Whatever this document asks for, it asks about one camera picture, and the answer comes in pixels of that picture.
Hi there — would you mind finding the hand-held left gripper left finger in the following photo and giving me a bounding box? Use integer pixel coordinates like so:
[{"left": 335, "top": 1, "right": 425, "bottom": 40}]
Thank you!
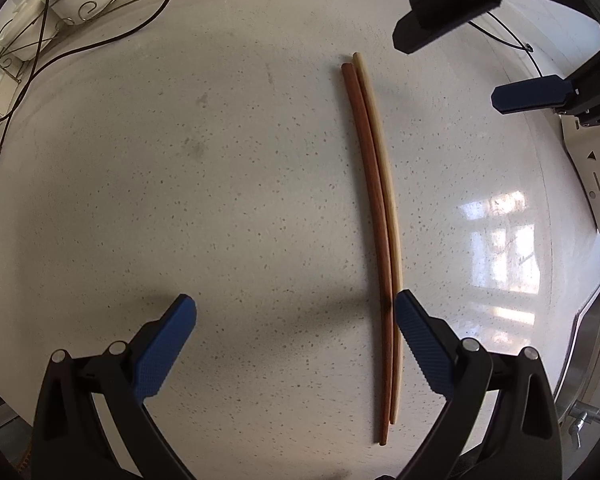
[{"left": 30, "top": 294, "right": 198, "bottom": 480}]

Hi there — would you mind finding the brown wooden chopstick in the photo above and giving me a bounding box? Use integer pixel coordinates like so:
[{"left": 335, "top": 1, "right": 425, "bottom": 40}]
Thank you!
[{"left": 340, "top": 62, "right": 396, "bottom": 446}]

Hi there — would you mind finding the stainless steel sink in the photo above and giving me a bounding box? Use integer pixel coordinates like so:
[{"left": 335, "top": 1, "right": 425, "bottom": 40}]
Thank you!
[{"left": 555, "top": 266, "right": 600, "bottom": 442}]

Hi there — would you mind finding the cream plastic utensil holder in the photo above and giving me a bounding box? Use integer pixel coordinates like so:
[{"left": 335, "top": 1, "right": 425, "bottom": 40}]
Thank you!
[{"left": 559, "top": 114, "right": 600, "bottom": 234}]

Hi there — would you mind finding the black cable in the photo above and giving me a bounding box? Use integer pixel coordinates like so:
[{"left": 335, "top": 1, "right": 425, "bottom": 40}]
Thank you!
[
  {"left": 317, "top": 0, "right": 544, "bottom": 79},
  {"left": 0, "top": 0, "right": 184, "bottom": 171}
]

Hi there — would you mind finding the light wooden chopstick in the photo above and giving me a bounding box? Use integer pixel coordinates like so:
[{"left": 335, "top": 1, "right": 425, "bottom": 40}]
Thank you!
[{"left": 352, "top": 52, "right": 404, "bottom": 424}]

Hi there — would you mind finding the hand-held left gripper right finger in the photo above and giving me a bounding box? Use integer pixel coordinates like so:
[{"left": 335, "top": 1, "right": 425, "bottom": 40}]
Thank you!
[{"left": 394, "top": 289, "right": 564, "bottom": 480}]

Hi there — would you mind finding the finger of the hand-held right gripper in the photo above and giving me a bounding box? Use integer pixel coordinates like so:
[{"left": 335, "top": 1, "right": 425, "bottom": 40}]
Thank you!
[
  {"left": 490, "top": 45, "right": 600, "bottom": 129},
  {"left": 392, "top": 0, "right": 600, "bottom": 55}
]

